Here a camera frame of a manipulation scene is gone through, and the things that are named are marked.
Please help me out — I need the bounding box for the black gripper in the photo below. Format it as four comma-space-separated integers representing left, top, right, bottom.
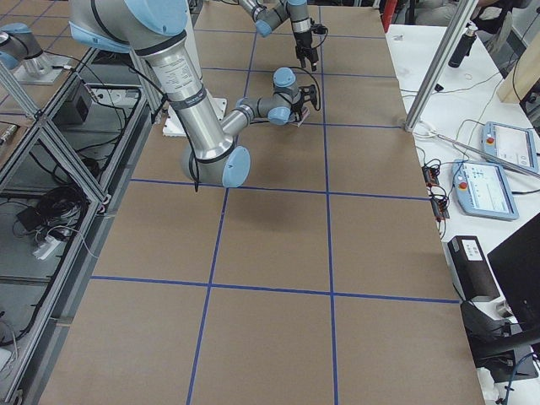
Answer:
291, 99, 305, 123
293, 30, 319, 71

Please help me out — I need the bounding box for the pink towel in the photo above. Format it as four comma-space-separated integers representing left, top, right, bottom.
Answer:
294, 107, 311, 127

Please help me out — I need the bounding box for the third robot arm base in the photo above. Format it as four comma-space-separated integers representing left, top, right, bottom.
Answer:
1, 23, 72, 85

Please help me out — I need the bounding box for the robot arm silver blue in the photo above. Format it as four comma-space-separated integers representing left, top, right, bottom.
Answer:
238, 0, 325, 72
69, 1, 316, 188

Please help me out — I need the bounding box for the reacher grabber stick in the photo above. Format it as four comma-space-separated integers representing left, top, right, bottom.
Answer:
413, 121, 539, 178

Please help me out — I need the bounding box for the black water bottle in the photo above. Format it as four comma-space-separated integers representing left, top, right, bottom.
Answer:
448, 24, 478, 68

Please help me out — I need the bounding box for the small circuit board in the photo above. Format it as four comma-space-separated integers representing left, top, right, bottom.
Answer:
422, 165, 450, 222

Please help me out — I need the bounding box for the near teach pendant tablet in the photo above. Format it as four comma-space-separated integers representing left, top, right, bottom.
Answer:
451, 160, 519, 221

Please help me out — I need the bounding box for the teach pendant tablet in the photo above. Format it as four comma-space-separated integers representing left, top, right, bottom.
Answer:
451, 160, 519, 221
482, 121, 539, 173

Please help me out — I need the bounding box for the far teach pendant tablet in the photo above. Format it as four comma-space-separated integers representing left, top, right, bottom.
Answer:
482, 121, 539, 173

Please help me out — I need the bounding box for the black box with label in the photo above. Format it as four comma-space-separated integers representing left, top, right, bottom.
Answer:
447, 235, 500, 302

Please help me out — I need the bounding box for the white power strip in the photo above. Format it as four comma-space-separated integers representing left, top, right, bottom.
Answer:
33, 235, 60, 260

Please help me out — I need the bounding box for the black monitor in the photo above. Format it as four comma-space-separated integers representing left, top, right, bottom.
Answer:
461, 216, 539, 367

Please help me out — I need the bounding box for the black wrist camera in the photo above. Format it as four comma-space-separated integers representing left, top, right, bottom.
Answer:
310, 24, 328, 35
300, 84, 320, 111

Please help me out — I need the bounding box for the aluminium frame post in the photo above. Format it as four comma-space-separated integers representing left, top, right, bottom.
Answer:
404, 0, 478, 132

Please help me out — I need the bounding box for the aluminium frame cage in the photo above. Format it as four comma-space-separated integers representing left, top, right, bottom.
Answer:
1, 39, 159, 404

